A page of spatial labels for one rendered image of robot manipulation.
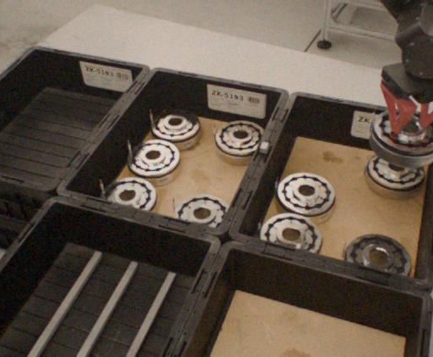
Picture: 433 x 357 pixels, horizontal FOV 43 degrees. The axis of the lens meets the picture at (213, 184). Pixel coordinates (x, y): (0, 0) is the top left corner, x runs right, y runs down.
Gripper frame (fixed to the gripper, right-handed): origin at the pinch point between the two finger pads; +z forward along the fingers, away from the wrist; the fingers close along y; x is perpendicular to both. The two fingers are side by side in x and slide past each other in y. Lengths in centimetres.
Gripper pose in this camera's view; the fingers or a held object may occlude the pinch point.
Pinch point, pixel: (410, 123)
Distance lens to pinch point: 87.1
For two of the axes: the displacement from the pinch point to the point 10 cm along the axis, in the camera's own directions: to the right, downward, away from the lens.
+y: 9.5, -2.4, 2.1
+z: 0.2, 7.0, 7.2
